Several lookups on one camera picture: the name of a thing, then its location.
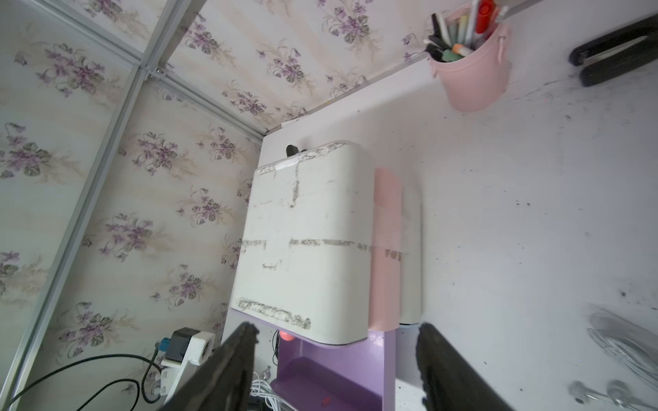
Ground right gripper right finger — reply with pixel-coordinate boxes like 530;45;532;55
416;323;511;411

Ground black stapler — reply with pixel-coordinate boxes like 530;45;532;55
568;15;657;87

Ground white drawer cabinet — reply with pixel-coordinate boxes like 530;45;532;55
230;139;423;346

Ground white earphones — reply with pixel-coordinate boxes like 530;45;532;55
568;310;657;410
249;372;283;411

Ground purple drawer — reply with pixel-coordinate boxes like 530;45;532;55
272;331;397;410

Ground pink pen holder cup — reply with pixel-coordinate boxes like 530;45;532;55
424;1;511;112

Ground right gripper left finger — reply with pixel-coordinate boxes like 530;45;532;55
161;322;259;410

